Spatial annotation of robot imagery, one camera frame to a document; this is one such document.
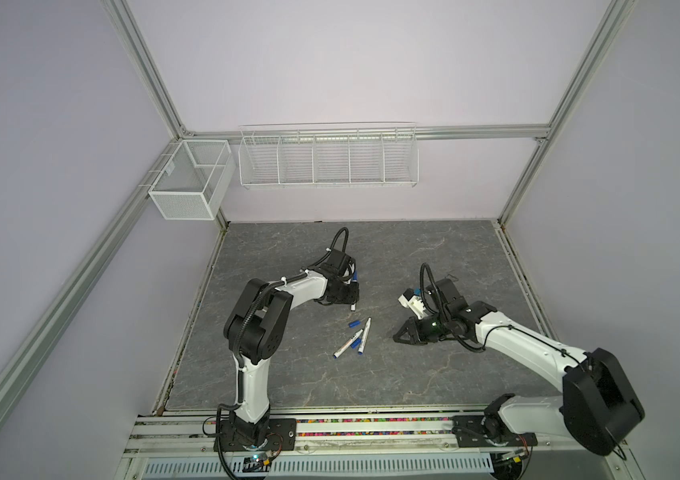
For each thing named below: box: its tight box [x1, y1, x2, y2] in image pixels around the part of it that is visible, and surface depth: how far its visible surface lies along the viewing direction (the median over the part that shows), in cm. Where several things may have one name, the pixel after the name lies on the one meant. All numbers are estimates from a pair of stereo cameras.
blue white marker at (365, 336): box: [358, 316, 372, 355], surface depth 91 cm
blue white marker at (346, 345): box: [332, 328, 364, 359], surface depth 90 cm
